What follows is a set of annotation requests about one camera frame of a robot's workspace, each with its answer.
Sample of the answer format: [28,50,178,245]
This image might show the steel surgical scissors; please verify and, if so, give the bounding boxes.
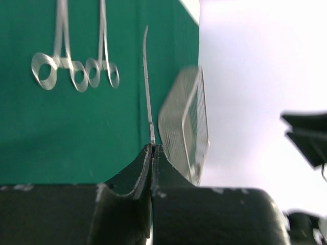
[143,25,156,145]

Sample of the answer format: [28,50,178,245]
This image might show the metal wire mesh tray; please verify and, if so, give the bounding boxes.
[158,65,209,186]

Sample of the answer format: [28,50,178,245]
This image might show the steel surgical forceps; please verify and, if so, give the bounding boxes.
[31,0,88,92]
[85,0,120,88]

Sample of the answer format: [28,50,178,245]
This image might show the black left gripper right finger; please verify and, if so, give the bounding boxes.
[151,145,290,244]

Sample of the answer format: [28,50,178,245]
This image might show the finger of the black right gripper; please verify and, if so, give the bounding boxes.
[281,112,326,133]

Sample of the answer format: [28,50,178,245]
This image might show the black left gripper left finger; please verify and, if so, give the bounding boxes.
[1,144,153,244]

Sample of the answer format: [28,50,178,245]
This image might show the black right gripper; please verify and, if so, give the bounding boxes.
[283,131,326,244]

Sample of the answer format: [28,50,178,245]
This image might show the dark green surgical cloth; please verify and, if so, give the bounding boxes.
[1,1,199,184]

